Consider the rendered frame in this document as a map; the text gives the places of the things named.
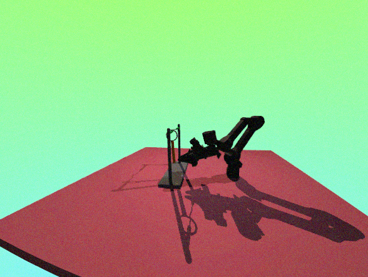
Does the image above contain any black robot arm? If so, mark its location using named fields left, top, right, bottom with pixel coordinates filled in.
left=190, top=116, right=265, bottom=179

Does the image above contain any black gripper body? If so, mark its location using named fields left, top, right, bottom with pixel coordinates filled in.
left=189, top=146, right=208, bottom=167

